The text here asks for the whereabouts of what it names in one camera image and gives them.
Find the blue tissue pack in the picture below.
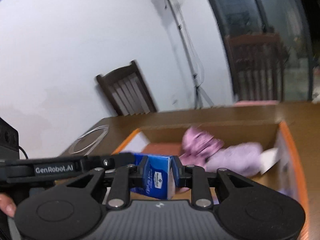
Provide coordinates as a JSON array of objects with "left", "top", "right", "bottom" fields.
[{"left": 121, "top": 153, "right": 175, "bottom": 200}]

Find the lilac fluffy paw glove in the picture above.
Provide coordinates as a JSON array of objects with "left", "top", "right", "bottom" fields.
[{"left": 206, "top": 142, "right": 263, "bottom": 177}]

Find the brown layered sponge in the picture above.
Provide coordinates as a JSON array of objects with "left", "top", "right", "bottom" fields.
[{"left": 142, "top": 142, "right": 182, "bottom": 156}]

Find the person's left hand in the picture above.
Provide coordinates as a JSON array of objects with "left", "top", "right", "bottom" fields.
[{"left": 0, "top": 193, "right": 16, "bottom": 218}]

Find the red orange cardboard box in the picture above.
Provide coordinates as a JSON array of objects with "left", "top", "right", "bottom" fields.
[{"left": 111, "top": 101, "right": 311, "bottom": 240}]

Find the dark wooden chair left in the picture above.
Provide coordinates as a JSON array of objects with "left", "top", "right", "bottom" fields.
[{"left": 95, "top": 60, "right": 158, "bottom": 116}]

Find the black sliding glass door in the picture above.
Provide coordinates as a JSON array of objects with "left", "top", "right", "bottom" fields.
[{"left": 208, "top": 0, "right": 315, "bottom": 105}]

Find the studio light on stand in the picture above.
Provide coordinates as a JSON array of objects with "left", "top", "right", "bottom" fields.
[{"left": 166, "top": 0, "right": 214, "bottom": 109}]

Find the white coiled cable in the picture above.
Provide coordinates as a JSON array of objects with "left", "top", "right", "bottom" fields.
[{"left": 68, "top": 125, "right": 110, "bottom": 155}]

